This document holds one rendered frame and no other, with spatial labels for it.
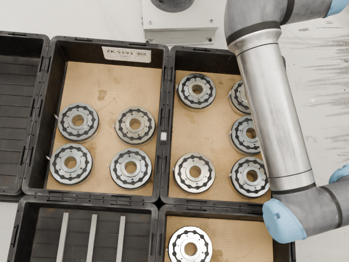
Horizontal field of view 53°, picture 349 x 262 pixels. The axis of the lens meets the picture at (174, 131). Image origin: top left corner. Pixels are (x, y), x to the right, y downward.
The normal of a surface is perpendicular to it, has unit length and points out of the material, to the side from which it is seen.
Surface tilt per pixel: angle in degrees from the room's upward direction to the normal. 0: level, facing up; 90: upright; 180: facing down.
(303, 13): 82
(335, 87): 0
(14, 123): 0
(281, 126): 19
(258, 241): 0
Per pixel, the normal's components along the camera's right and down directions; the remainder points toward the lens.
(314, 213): 0.18, -0.15
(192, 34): 0.09, 0.95
